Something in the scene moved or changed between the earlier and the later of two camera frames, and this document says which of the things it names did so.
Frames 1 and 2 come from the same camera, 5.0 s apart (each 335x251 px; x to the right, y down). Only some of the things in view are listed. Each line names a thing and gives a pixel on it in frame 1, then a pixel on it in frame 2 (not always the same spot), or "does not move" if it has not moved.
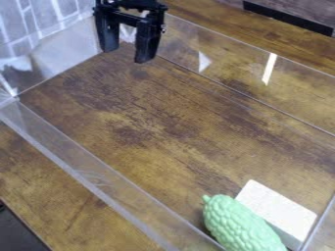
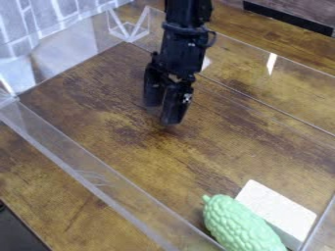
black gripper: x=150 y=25 -> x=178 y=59
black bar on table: x=288 y=18 does not move
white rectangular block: x=291 y=219 does not move
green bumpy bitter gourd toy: x=239 y=228 does not move
